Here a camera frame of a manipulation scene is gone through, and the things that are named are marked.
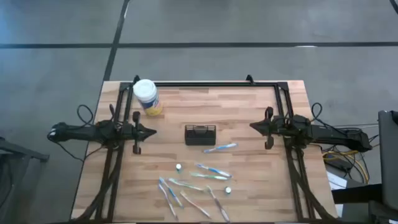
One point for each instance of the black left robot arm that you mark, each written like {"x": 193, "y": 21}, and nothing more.
{"x": 81, "y": 132}

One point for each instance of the dark grey metal stand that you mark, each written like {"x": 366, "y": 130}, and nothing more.
{"x": 18, "y": 151}

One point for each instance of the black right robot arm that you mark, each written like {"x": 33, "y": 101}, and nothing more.
{"x": 335, "y": 135}

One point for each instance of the black beam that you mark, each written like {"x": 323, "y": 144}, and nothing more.
{"x": 354, "y": 193}

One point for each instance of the green white toothbrush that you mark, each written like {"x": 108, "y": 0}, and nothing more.
{"x": 185, "y": 184}
{"x": 208, "y": 176}

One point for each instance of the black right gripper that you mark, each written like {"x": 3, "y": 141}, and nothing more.
{"x": 275, "y": 127}

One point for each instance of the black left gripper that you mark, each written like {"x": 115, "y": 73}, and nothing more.
{"x": 136, "y": 132}

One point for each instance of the white paper sheet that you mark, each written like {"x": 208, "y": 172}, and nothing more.
{"x": 336, "y": 180}

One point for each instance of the Lysol wipes canister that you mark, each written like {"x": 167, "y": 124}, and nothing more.
{"x": 146, "y": 93}

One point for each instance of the small blue mouthwash bottle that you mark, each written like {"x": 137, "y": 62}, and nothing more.
{"x": 228, "y": 190}
{"x": 178, "y": 167}

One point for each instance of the black metal table frame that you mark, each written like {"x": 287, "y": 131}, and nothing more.
{"x": 217, "y": 84}

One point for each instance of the grey cabinet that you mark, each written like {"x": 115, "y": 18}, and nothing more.
{"x": 388, "y": 155}

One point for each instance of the orange white toothbrush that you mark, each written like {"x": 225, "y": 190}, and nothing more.
{"x": 195, "y": 204}

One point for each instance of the black power adapter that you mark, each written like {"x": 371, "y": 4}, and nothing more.
{"x": 340, "y": 163}

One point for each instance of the black clamp bracket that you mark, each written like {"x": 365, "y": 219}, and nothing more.
{"x": 249, "y": 79}
{"x": 136, "y": 79}

